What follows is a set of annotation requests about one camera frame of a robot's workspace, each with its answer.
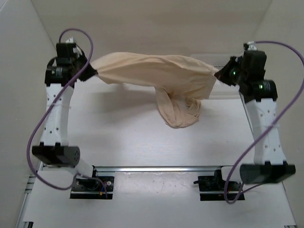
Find beige trousers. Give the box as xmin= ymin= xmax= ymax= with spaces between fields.
xmin=92 ymin=52 xmax=218 ymax=128

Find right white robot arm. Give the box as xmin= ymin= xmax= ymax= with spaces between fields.
xmin=215 ymin=50 xmax=296 ymax=184

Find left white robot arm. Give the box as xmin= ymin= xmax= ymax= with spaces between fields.
xmin=32 ymin=38 xmax=100 ymax=190

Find white plastic basket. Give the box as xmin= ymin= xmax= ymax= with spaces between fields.
xmin=190 ymin=53 xmax=240 ymax=100

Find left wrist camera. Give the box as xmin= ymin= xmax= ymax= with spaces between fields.
xmin=65 ymin=37 xmax=81 ymax=53

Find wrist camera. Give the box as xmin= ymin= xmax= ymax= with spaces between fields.
xmin=65 ymin=37 xmax=81 ymax=53
xmin=243 ymin=41 xmax=257 ymax=51

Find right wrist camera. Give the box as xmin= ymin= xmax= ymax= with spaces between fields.
xmin=243 ymin=41 xmax=257 ymax=51

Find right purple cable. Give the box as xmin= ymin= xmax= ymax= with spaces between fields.
xmin=224 ymin=40 xmax=304 ymax=204

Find purple cable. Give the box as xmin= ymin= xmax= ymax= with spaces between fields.
xmin=26 ymin=28 xmax=95 ymax=190
xmin=224 ymin=40 xmax=304 ymax=204

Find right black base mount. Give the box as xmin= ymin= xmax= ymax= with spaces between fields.
xmin=193 ymin=175 xmax=241 ymax=201

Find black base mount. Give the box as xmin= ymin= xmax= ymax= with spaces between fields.
xmin=70 ymin=173 xmax=115 ymax=200
xmin=193 ymin=175 xmax=241 ymax=201

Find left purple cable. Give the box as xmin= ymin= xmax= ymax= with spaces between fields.
xmin=26 ymin=28 xmax=95 ymax=190

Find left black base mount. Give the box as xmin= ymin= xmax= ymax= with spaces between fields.
xmin=70 ymin=173 xmax=115 ymax=200

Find aluminium frame rail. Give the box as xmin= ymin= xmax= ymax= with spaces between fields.
xmin=17 ymin=151 xmax=299 ymax=228

